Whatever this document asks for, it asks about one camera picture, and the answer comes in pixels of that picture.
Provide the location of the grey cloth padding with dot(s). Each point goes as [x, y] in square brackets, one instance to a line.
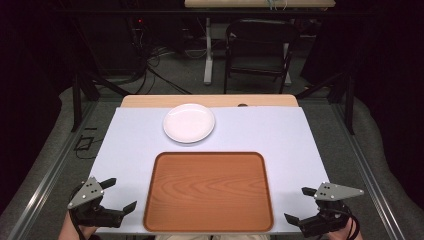
[33, 160]
[390, 160]

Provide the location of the black equipment cabinet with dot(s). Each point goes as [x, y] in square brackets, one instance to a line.
[110, 36]

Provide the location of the white round plate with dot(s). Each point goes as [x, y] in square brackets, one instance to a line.
[189, 122]

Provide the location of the light wooden table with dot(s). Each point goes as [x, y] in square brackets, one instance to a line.
[200, 100]

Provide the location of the person's left hand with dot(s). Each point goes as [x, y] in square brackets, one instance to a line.
[70, 231]

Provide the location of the wooden desk with white legs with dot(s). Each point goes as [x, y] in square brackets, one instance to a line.
[233, 3]

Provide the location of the aluminium rail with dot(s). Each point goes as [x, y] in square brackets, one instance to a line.
[370, 173]
[50, 173]

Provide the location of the black folding chair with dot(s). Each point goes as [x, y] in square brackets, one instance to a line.
[263, 32]

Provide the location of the black metal stand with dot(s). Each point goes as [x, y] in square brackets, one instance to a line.
[348, 103]
[77, 100]

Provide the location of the white table sheet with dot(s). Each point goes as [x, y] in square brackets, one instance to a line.
[266, 140]

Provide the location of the person's right hand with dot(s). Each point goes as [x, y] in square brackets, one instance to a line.
[350, 233]

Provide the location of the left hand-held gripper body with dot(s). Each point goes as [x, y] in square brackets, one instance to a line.
[87, 193]

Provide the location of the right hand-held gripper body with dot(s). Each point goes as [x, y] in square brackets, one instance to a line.
[333, 192]

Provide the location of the brown wooden tray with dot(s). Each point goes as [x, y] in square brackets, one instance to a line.
[209, 191]

